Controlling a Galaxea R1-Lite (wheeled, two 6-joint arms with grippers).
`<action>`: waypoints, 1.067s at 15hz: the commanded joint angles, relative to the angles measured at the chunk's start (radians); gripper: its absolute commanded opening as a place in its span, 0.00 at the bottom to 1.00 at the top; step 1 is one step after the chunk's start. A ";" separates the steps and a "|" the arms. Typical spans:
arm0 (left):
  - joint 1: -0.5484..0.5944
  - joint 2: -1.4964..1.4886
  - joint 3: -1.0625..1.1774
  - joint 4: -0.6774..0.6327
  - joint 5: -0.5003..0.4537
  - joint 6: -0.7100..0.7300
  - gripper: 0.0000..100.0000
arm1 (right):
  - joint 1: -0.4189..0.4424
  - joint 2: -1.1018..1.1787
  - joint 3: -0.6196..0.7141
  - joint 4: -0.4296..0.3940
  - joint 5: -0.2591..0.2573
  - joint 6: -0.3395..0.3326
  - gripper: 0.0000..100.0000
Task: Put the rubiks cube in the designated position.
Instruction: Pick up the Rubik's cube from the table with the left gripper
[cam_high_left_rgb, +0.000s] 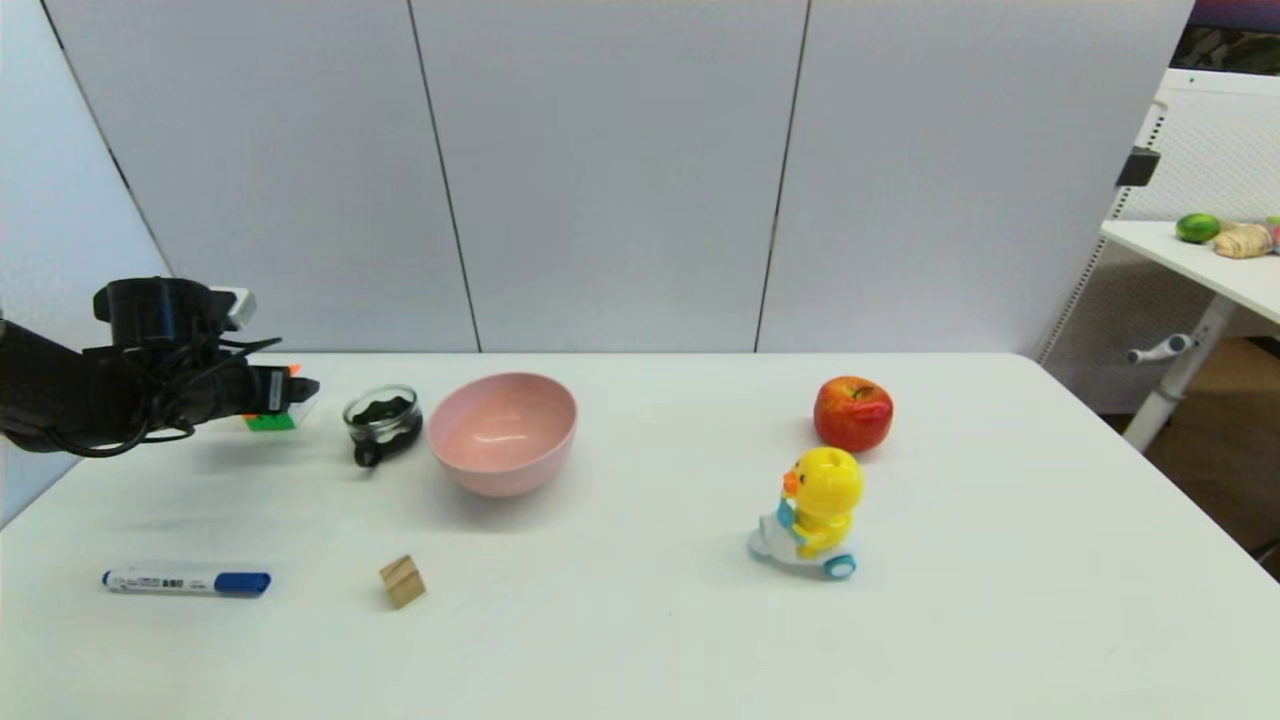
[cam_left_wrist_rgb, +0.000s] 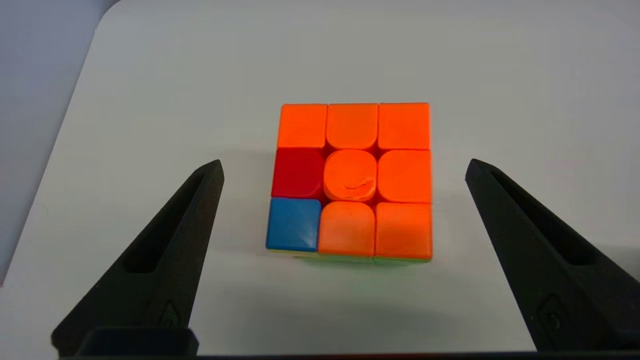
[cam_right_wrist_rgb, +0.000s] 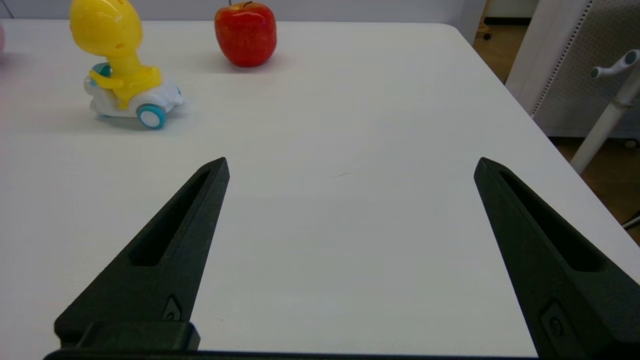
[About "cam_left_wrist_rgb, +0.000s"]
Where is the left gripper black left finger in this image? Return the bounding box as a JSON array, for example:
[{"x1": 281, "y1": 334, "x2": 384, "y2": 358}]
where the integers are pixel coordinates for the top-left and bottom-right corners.
[{"x1": 51, "y1": 159, "x2": 225, "y2": 357}]

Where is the multicoloured rubiks cube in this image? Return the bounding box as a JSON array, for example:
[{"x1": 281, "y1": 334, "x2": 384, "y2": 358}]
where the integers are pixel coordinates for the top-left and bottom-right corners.
[{"x1": 265, "y1": 102, "x2": 433, "y2": 264}]

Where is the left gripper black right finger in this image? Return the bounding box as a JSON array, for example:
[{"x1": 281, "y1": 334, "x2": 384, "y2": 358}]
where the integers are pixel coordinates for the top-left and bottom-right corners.
[{"x1": 465, "y1": 158, "x2": 640, "y2": 352}]

